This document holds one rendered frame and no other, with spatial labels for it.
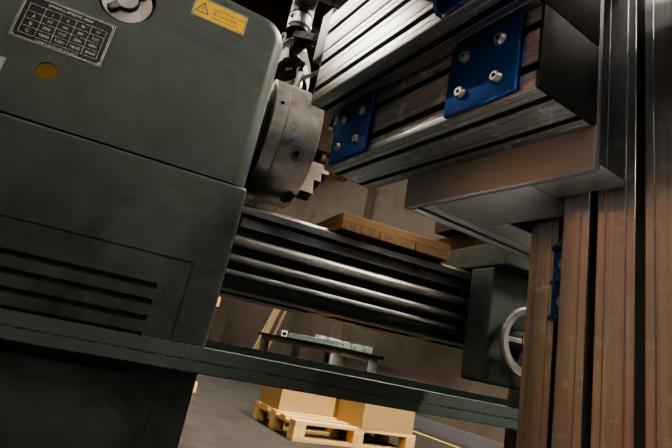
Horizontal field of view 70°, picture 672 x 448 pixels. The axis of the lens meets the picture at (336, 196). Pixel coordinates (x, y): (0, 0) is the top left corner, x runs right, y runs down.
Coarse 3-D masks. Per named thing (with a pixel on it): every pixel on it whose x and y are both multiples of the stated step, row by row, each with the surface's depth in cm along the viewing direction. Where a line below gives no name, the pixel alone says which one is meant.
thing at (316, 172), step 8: (312, 168) 125; (320, 168) 127; (312, 176) 124; (320, 176) 125; (304, 184) 121; (312, 184) 122; (288, 192) 118; (304, 192) 120; (312, 192) 121; (304, 200) 123
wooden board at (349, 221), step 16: (320, 224) 123; (336, 224) 113; (352, 224) 110; (368, 224) 112; (384, 224) 114; (368, 240) 115; (384, 240) 113; (400, 240) 115; (416, 240) 116; (432, 240) 118; (432, 256) 118; (448, 256) 119
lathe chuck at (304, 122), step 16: (304, 96) 119; (288, 112) 113; (304, 112) 115; (320, 112) 117; (288, 128) 112; (304, 128) 113; (320, 128) 115; (288, 144) 112; (304, 144) 113; (288, 160) 113; (304, 160) 114; (272, 176) 114; (288, 176) 114; (304, 176) 115; (272, 192) 117
